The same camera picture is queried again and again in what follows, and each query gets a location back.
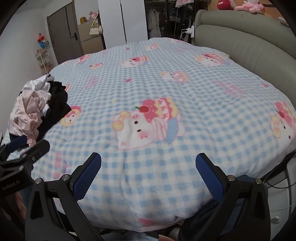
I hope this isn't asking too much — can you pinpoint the grey padded headboard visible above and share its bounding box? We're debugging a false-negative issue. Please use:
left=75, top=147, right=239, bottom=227
left=193, top=9, right=296, bottom=153

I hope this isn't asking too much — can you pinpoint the beige cabinet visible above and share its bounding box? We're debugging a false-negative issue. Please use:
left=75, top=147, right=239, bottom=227
left=77, top=22, right=104, bottom=55

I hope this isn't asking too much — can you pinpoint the blue checked printed blanket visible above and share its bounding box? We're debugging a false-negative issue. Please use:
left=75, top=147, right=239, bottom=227
left=28, top=37, right=296, bottom=232

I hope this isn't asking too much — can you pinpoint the pink printed pyjama garment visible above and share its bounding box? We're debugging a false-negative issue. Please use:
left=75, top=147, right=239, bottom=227
left=9, top=89, right=52, bottom=147

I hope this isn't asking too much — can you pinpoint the black garment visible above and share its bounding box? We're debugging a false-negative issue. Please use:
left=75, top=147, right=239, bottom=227
left=35, top=80, right=72, bottom=141

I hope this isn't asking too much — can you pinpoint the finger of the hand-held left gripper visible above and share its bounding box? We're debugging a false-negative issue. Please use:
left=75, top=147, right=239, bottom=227
left=14, top=140, right=51, bottom=166
left=0, top=136, right=28, bottom=160

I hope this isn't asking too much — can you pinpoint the black cable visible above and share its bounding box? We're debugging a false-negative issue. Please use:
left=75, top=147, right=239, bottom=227
left=264, top=158, right=296, bottom=188

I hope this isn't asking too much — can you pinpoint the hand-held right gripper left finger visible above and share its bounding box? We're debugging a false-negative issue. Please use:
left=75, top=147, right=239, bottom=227
left=25, top=152, right=102, bottom=241

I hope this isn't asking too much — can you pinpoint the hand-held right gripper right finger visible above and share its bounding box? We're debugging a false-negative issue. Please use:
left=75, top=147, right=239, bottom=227
left=195, top=152, right=271, bottom=241

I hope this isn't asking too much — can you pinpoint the white shelf rack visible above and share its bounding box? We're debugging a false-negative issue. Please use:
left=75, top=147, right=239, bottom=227
left=35, top=49, right=53, bottom=75

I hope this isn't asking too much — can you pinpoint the white wardrobe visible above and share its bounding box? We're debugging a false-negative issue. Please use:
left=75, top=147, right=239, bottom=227
left=97, top=0, right=148, bottom=49

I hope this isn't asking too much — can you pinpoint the open closet with clothes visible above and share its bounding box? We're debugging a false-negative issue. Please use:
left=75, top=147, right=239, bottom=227
left=144, top=0, right=199, bottom=40

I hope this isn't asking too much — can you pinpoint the red and blue plush toy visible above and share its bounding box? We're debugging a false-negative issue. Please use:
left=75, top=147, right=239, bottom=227
left=37, top=33, right=49, bottom=49

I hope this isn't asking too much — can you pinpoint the grey door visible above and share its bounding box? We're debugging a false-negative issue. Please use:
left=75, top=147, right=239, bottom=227
left=47, top=0, right=84, bottom=64

